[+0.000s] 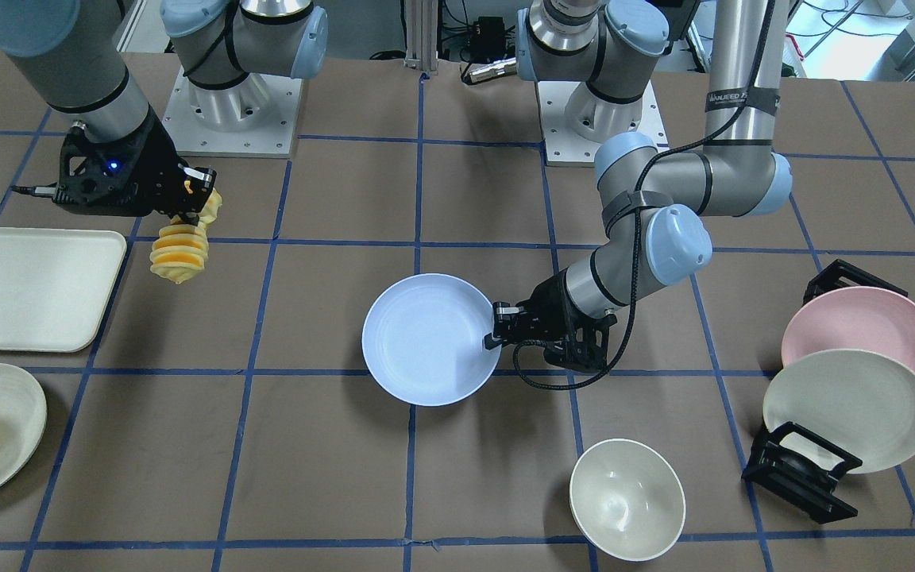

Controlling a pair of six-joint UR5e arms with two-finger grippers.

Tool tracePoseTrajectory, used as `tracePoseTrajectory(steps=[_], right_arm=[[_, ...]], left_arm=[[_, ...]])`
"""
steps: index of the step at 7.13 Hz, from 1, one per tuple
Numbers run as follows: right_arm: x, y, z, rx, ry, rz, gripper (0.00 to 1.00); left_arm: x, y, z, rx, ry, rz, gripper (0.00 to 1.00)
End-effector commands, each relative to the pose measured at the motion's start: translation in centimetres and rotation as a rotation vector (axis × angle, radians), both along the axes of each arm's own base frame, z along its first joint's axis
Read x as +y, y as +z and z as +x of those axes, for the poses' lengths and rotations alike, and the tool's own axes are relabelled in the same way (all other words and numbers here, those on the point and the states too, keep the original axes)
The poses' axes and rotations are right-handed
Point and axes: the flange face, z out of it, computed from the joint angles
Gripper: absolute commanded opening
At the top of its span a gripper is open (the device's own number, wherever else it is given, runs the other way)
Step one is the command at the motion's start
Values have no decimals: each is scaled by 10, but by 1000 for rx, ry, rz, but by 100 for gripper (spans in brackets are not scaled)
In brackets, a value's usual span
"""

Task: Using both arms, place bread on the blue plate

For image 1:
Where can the cream plate in rack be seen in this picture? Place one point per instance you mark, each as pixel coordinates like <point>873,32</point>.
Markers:
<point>858,400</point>

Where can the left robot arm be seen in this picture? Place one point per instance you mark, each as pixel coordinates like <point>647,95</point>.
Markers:
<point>653,201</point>

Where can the black plate rack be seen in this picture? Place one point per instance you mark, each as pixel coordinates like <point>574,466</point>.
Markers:
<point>793,476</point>

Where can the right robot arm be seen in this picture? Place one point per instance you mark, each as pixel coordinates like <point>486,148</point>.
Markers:
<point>65,50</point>

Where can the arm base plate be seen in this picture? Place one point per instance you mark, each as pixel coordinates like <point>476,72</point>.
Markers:
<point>575,124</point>
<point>255,119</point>

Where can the pink plate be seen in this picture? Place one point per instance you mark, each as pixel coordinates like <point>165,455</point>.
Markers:
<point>858,317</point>

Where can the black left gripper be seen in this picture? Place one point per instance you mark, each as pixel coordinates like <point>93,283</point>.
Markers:
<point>549,311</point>

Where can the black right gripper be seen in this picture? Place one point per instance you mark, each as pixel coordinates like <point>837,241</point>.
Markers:
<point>157,168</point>

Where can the aluminium frame post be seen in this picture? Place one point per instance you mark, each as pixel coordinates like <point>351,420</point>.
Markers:
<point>421,32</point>

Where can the blue plate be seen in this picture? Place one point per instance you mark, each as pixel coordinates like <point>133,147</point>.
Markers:
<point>423,340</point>

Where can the white rectangular tray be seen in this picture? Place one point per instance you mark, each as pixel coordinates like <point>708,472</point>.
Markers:
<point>54,286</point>

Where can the striped yellow bread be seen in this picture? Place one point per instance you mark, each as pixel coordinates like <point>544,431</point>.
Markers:
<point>181,249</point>

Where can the cream bowl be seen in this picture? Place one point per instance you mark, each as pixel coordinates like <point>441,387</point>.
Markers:
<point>627,500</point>

